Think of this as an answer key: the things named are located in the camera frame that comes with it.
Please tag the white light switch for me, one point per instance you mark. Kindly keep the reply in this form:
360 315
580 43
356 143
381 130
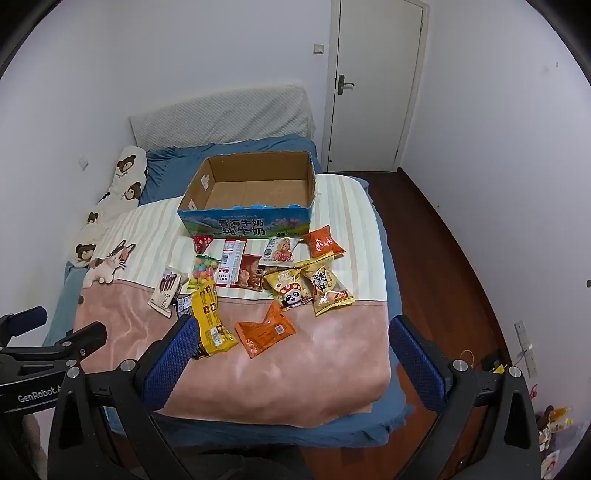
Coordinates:
318 49

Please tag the small red snack packet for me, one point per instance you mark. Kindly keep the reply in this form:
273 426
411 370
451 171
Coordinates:
202 241

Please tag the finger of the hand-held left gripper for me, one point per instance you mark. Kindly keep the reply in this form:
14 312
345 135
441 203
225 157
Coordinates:
83 337
23 323

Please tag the bear print pillow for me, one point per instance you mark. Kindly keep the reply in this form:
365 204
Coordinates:
117 194

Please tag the black and yellow charger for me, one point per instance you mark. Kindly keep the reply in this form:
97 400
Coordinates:
494 365

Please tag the yellow panda snack packet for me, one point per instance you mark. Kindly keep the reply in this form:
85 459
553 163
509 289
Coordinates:
288 290

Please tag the printed cardboard box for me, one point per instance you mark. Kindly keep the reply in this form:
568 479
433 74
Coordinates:
240 226

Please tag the colourful candy ball bag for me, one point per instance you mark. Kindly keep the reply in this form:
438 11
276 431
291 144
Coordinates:
204 271

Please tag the white chocolate stick packet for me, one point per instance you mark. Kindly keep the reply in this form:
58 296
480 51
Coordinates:
165 293

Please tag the long yellow snack packet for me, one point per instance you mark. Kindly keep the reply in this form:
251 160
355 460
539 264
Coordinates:
210 318

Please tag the white textured cushion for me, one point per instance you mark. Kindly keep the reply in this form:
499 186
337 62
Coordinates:
221 115

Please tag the black snack packet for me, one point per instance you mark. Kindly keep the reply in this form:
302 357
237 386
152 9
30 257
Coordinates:
184 304

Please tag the white cookie snack packet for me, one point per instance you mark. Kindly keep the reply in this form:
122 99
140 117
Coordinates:
278 251

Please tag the orange drink bottle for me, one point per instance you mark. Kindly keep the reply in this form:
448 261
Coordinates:
559 411

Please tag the blue pillow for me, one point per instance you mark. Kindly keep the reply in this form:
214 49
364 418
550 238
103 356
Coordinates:
175 170

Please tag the brown cookie snack packet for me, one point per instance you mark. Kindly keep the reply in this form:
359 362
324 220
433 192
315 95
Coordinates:
250 274

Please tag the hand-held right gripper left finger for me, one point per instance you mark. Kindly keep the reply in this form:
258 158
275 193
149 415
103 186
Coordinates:
171 362

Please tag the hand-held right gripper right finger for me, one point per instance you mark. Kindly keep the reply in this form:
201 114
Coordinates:
415 364

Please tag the white door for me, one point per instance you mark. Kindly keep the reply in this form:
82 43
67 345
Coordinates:
378 92

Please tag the yellow packet with black characters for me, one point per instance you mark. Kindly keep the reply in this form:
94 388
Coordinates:
328 288

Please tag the white wall socket panel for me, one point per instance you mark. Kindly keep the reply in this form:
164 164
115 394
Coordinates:
525 346

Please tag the red and white snack packet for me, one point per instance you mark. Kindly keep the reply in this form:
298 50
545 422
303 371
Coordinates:
229 263

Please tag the yellow drink bottle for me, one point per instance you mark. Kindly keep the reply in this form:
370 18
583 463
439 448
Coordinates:
562 424

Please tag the white wall socket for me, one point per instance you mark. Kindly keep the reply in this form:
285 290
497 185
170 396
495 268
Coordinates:
83 163

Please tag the orange snack packet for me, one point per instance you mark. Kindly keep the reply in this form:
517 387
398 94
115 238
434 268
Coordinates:
323 242
263 334

